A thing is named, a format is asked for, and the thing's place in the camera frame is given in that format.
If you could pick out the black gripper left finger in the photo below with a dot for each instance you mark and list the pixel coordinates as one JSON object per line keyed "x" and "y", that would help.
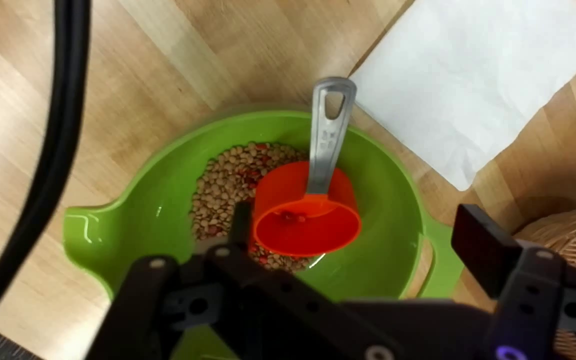
{"x": 240, "y": 223}

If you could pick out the green plastic bowl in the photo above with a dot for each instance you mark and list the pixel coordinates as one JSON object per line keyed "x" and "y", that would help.
{"x": 141, "y": 201}

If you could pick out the mixed dry beans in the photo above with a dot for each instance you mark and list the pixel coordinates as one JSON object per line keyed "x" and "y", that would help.
{"x": 229, "y": 181}

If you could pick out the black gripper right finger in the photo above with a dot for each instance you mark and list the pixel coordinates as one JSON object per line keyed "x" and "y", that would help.
{"x": 485, "y": 246}

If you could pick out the white paper napkin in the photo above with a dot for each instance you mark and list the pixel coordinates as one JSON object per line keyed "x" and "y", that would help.
{"x": 474, "y": 81}

